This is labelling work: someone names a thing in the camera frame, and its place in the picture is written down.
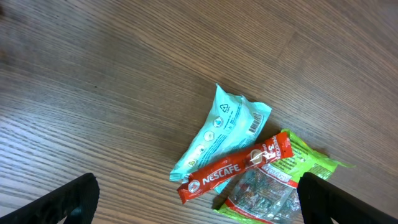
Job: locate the red snack bar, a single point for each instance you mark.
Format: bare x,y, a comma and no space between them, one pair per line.
212,175

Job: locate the green candy bag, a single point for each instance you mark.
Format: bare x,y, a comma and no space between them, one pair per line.
268,194

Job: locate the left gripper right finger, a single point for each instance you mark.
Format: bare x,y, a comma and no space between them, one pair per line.
322,202

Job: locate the light blue white packet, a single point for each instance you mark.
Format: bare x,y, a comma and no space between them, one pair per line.
233,124

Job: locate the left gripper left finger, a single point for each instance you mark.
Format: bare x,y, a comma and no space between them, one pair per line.
75,203

